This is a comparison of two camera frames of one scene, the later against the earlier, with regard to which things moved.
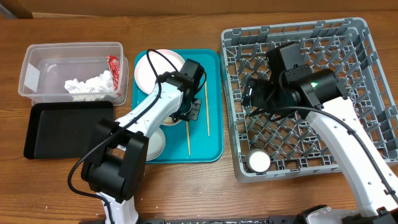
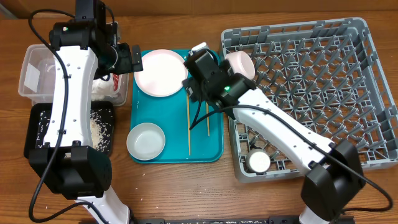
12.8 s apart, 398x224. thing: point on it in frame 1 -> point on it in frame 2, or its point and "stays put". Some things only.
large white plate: (163, 61) stays put
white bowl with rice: (169, 121) -> (241, 63)
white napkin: (94, 88) stays put
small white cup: (258, 160) stays put
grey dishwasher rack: (288, 144) stays put
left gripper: (194, 112) -> (126, 64)
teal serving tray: (198, 141) stays put
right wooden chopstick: (207, 108) stays put
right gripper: (253, 96) -> (193, 88)
